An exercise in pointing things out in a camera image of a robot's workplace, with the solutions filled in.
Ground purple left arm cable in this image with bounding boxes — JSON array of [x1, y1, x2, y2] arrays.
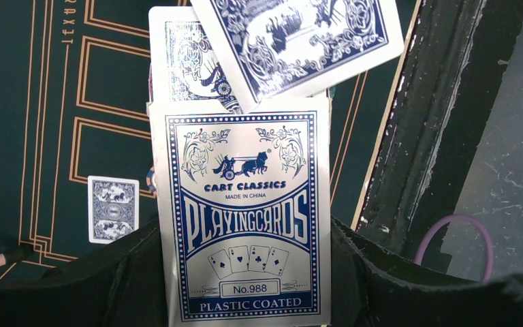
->
[[413, 213, 495, 284]]

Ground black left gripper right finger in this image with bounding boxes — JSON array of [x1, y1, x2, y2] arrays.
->
[[331, 218, 523, 326]]

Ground blue white card deck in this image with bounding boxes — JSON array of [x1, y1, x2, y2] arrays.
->
[[147, 6, 332, 326]]

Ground blue playing card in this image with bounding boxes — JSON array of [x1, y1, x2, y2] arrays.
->
[[87, 176, 140, 244], [193, 0, 405, 112]]

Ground blue back playing card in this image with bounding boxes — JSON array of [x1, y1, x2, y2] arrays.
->
[[87, 176, 140, 244]]

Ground green poker mat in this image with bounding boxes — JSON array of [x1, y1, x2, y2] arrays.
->
[[0, 0, 422, 286]]

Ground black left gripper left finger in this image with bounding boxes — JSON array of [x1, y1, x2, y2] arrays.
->
[[0, 219, 168, 326]]

